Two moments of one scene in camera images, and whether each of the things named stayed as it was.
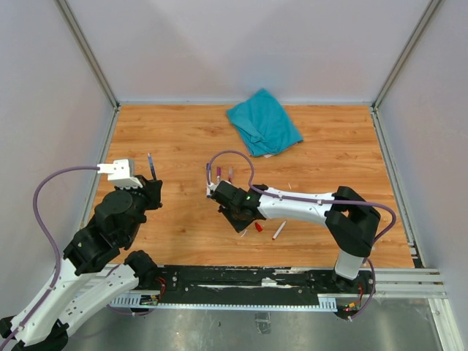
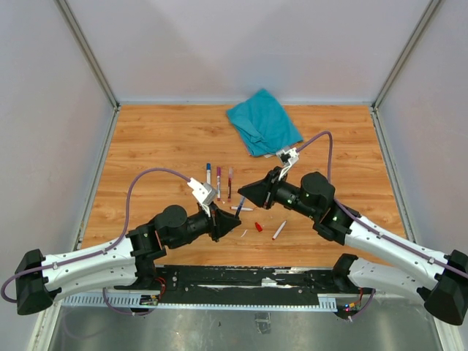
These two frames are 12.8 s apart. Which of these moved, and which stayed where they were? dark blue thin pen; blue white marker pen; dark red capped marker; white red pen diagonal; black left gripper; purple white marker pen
Moved: dark blue thin pen; black left gripper
Stayed: white red pen diagonal; purple white marker pen; dark red capped marker; blue white marker pen
